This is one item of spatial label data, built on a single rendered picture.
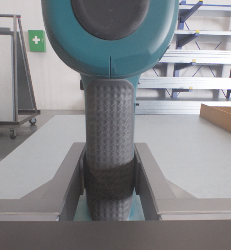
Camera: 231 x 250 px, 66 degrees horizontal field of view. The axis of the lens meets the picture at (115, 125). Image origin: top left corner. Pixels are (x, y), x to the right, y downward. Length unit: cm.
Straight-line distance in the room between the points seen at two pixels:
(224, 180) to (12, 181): 36
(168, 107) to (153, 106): 29
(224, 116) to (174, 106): 310
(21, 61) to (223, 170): 321
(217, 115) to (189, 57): 334
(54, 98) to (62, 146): 447
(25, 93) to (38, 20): 220
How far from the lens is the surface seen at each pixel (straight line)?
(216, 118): 80
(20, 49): 334
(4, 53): 284
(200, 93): 525
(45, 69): 496
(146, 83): 369
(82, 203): 17
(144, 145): 16
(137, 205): 17
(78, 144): 16
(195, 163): 42
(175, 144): 51
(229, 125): 72
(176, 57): 400
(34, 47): 491
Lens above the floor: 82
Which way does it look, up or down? 15 degrees down
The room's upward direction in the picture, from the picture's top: 1 degrees clockwise
